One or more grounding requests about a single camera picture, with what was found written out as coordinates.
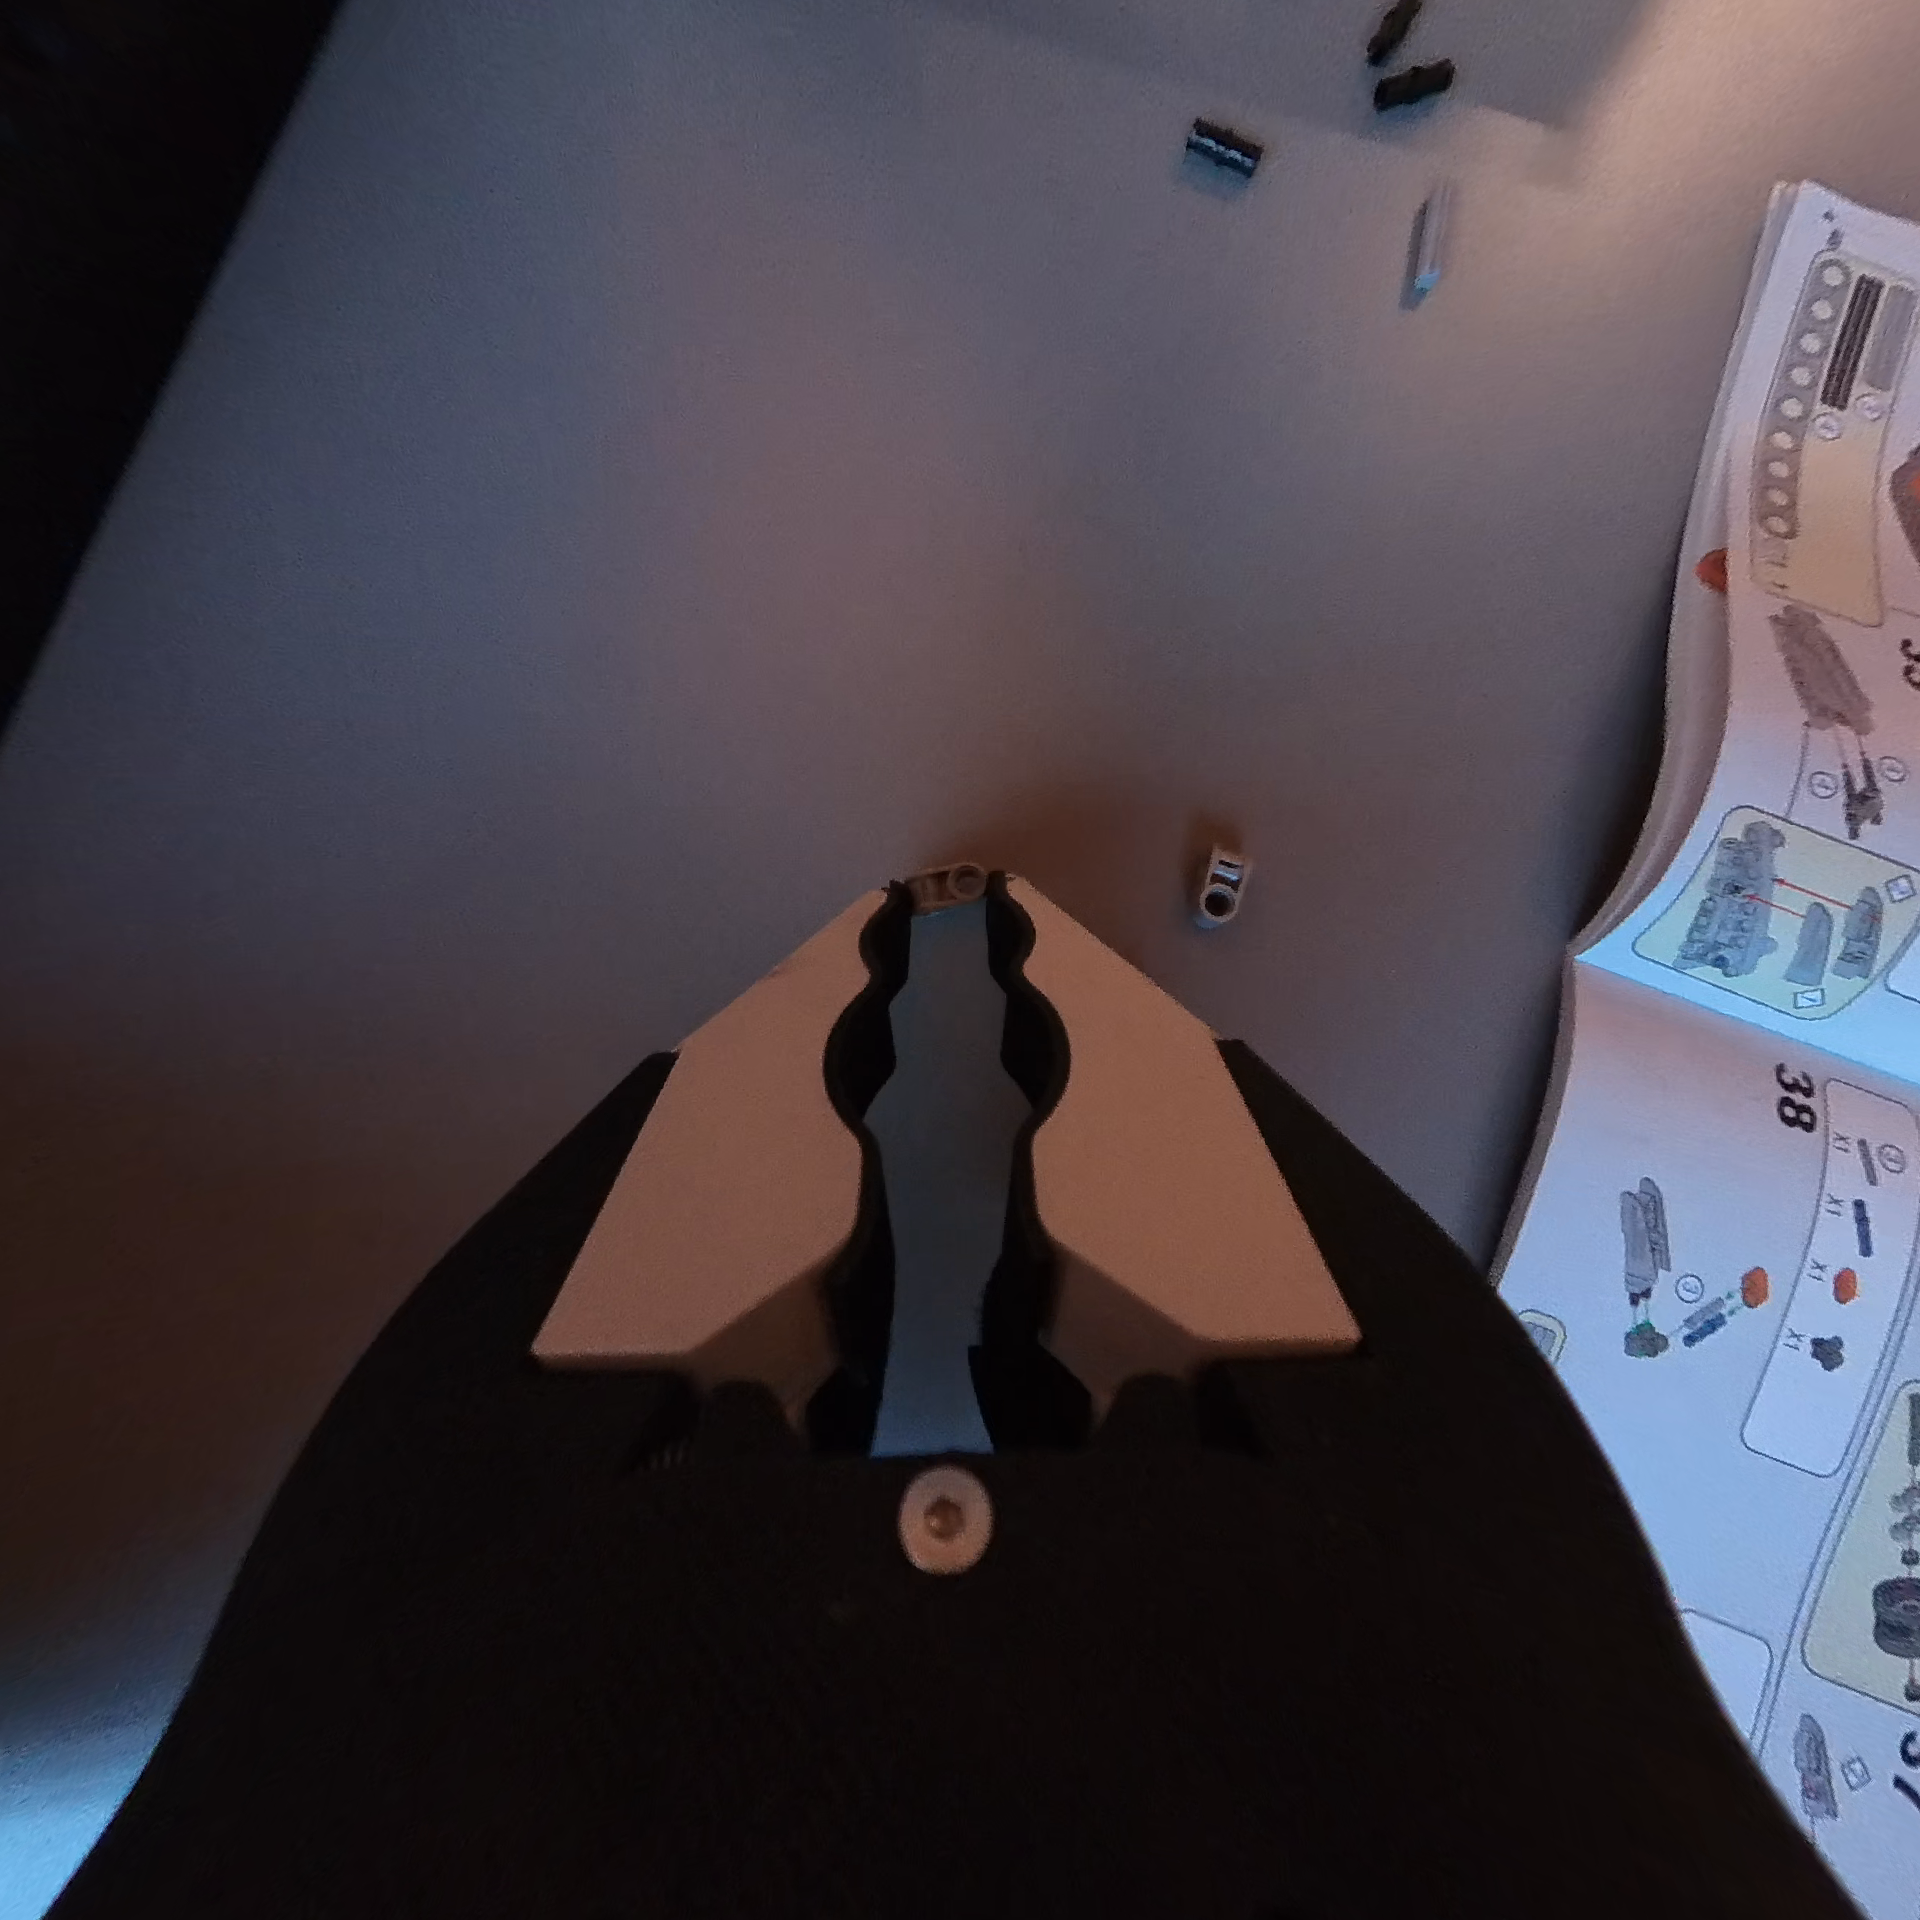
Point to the grey toy axle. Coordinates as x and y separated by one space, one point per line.
1430 247

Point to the grey desk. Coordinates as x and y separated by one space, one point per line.
600 599

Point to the white instruction booklet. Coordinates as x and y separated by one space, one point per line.
1724 1050

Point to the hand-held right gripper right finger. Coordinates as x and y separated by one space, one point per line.
1172 1200

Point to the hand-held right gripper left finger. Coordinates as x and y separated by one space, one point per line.
720 1200

